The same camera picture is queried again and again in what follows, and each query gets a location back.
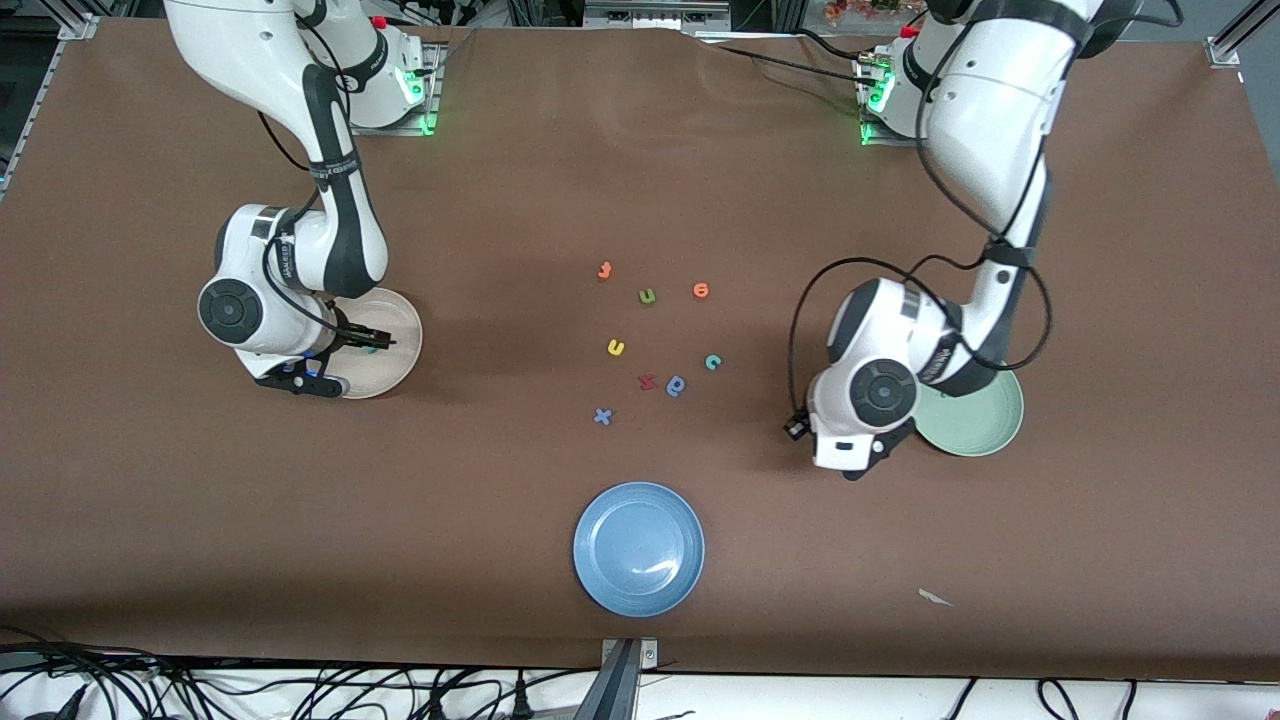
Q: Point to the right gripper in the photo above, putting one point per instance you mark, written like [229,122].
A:
[347,336]

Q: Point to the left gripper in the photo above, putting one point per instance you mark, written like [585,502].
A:
[796,429]

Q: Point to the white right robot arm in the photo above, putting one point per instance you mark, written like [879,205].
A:
[240,60]

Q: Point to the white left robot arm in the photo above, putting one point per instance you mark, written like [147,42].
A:
[990,100]

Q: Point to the beige plate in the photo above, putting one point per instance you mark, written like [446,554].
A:
[395,370]

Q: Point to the blue letter q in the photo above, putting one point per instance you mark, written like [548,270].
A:
[676,385]

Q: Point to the green plate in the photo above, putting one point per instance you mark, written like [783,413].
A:
[985,425]

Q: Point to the blue plate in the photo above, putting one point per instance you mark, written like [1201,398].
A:
[638,549]

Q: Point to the white paper scrap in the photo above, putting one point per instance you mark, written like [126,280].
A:
[933,597]

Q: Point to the brown table cover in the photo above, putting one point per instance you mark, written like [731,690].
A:
[640,200]

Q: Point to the orange decoration cluster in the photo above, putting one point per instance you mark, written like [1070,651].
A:
[860,8]

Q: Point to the grey metal box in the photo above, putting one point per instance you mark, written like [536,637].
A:
[655,15]

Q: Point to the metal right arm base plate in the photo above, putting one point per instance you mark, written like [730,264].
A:
[433,90]

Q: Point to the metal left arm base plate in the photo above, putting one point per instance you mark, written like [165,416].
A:
[870,138]

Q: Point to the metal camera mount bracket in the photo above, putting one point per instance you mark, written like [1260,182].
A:
[622,680]

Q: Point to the aluminium frame rail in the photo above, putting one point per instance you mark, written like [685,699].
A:
[78,28]

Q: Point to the aluminium frame corner post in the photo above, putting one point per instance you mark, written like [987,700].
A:
[1225,48]

